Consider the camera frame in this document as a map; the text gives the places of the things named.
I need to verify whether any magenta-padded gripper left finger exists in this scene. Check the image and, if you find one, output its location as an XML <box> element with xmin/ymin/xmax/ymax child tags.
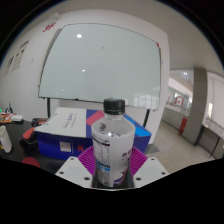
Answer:
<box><xmin>54</xmin><ymin>145</ymin><xmax>98</xmax><ymax>188</ymax></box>

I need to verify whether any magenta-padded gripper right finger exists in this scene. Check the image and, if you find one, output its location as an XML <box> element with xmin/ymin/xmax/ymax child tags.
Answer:
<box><xmin>126</xmin><ymin>146</ymin><xmax>170</xmax><ymax>188</ymax></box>

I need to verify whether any clear black-capped drink bottle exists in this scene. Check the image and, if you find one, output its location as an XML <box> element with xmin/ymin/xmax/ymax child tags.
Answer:
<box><xmin>90</xmin><ymin>97</ymin><xmax>137</xmax><ymax>188</ymax></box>

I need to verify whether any blue and white cardboard box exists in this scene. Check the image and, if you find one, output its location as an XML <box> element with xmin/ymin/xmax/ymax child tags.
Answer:
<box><xmin>34</xmin><ymin>106</ymin><xmax>153</xmax><ymax>161</ymax></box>

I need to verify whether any flat round red coaster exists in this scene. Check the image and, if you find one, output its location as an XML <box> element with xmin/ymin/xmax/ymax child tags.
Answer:
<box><xmin>21</xmin><ymin>156</ymin><xmax>41</xmax><ymax>169</ymax></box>

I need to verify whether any red and black tool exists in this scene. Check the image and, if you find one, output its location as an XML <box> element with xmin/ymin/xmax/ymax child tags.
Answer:
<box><xmin>19</xmin><ymin>117</ymin><xmax>48</xmax><ymax>151</ymax></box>

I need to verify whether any small white case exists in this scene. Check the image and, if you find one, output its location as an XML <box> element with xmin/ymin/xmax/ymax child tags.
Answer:
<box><xmin>10</xmin><ymin>114</ymin><xmax>24</xmax><ymax>122</ymax></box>

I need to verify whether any white table with black legs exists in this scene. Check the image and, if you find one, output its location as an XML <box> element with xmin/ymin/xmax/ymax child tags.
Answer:
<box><xmin>200</xmin><ymin>118</ymin><xmax>224</xmax><ymax>160</ymax></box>

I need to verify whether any colourful orange booklet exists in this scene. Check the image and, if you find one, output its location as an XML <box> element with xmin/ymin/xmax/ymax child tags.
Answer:
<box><xmin>0</xmin><ymin>112</ymin><xmax>18</xmax><ymax>124</ymax></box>

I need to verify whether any whiteboard on black stand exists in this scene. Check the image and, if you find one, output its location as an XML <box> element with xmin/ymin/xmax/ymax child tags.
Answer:
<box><xmin>37</xmin><ymin>22</ymin><xmax>162</xmax><ymax>128</ymax></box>

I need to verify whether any small white wall poster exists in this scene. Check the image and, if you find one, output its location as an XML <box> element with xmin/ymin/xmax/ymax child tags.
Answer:
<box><xmin>3</xmin><ymin>54</ymin><xmax>14</xmax><ymax>77</ymax></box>

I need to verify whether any large white wall poster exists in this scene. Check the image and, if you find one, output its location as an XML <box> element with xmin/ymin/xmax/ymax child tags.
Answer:
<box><xmin>10</xmin><ymin>39</ymin><xmax>31</xmax><ymax>73</ymax></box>

